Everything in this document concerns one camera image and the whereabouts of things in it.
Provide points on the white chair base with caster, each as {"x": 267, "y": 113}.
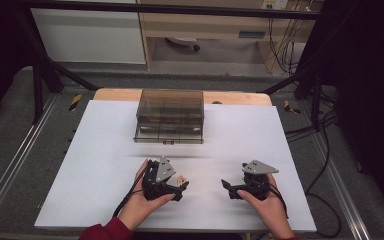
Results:
{"x": 181, "y": 40}

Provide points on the person's left hand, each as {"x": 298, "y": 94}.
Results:
{"x": 140, "y": 208}

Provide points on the transparent brown drawer box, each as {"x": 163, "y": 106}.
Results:
{"x": 170, "y": 103}

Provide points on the small orange white trinket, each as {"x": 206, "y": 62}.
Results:
{"x": 181, "y": 180}

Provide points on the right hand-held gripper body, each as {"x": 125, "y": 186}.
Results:
{"x": 258, "y": 167}

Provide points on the white wall socket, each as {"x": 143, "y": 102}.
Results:
{"x": 275, "y": 4}

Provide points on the black metal stand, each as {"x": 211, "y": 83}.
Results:
{"x": 315, "y": 96}
{"x": 38, "y": 86}

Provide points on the white cabinet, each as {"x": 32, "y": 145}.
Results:
{"x": 90, "y": 36}

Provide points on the person's right hand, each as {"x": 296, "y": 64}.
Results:
{"x": 273, "y": 213}

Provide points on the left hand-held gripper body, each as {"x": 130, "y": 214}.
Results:
{"x": 164, "y": 168}

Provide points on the yellow black tape strip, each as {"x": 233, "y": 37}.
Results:
{"x": 291, "y": 108}
{"x": 75, "y": 102}

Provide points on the light wooden desk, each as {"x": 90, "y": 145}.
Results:
{"x": 206, "y": 25}

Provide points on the white table board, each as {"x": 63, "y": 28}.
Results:
{"x": 96, "y": 160}

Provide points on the wooden table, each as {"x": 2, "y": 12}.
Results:
{"x": 116, "y": 94}

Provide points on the black metal crossbar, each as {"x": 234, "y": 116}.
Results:
{"x": 180, "y": 9}

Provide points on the aluminium rail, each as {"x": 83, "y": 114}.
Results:
{"x": 16, "y": 156}
{"x": 343, "y": 190}

